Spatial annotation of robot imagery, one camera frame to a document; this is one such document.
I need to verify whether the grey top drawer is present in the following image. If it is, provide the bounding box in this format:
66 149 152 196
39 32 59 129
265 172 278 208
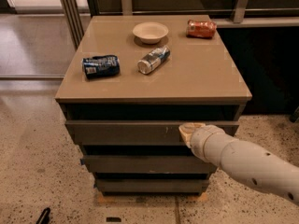
64 119 240 147

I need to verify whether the grey drawer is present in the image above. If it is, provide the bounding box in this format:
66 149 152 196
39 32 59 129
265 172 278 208
64 119 240 147
82 155 217 174
95 179 209 193

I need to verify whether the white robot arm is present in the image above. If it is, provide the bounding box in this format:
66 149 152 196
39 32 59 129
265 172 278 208
179 123 299 205

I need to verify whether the grey drawer cabinet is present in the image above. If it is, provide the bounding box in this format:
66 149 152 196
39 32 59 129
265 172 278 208
54 14 252 196

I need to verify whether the grey middle drawer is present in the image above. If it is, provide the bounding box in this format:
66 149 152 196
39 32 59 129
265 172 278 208
82 155 217 174

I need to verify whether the grey bottom drawer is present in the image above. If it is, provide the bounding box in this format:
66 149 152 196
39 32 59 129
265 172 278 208
95 179 209 193

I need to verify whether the silver blue can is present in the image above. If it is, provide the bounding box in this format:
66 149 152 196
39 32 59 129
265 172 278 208
137 46 170 75

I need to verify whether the crushed orange soda can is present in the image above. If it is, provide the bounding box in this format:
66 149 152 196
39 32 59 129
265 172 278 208
186 20 217 38

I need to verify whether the white paper bowl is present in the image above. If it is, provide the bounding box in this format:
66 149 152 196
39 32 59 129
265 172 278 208
133 22 168 44

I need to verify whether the crushed blue soda can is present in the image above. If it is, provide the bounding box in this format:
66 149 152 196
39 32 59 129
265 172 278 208
82 55 121 79

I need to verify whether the dark floor marker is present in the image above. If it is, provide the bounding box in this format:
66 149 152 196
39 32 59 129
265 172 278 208
106 217 121 223

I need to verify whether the black object on floor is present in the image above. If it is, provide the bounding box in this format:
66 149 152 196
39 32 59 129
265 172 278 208
36 207 50 224

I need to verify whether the metal frame post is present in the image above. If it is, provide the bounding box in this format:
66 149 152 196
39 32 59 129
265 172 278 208
60 0 84 49

